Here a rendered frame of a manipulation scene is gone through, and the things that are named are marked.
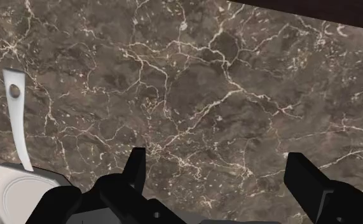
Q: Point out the white ladle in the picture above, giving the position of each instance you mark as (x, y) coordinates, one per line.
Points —
(17, 124)

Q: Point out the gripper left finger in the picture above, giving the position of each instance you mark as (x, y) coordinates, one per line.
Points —
(128, 198)

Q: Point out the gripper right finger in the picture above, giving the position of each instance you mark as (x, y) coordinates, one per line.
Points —
(314, 189)

